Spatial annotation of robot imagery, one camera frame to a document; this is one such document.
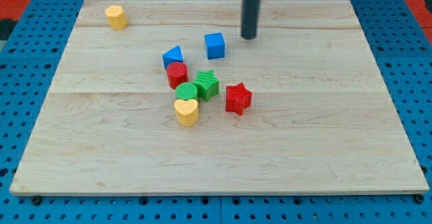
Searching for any blue triangle block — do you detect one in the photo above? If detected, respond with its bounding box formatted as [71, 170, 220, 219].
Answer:
[162, 46, 184, 69]

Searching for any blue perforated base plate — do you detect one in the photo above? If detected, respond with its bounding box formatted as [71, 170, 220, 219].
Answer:
[1, 0, 431, 223]

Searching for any red star block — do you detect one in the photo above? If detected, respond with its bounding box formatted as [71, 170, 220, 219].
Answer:
[225, 82, 253, 115]

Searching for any green star block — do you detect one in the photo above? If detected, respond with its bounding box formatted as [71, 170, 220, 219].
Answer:
[193, 70, 219, 101]

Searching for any red cylinder block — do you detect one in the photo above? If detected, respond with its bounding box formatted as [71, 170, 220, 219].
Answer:
[166, 61, 189, 89]

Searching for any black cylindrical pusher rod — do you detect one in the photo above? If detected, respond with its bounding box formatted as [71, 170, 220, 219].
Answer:
[240, 0, 261, 40]

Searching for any yellow heart block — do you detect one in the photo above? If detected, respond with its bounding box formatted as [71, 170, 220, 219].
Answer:
[173, 99, 199, 127]

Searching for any yellow hexagon block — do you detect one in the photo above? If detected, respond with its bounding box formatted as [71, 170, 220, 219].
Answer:
[105, 5, 128, 30]

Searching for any green cylinder block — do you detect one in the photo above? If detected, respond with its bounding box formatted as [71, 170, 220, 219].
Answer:
[175, 82, 198, 101]

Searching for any blue cube block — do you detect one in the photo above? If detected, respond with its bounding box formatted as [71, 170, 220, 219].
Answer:
[205, 33, 225, 59]

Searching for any light wooden board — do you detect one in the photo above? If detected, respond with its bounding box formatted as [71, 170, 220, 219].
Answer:
[10, 0, 429, 196]

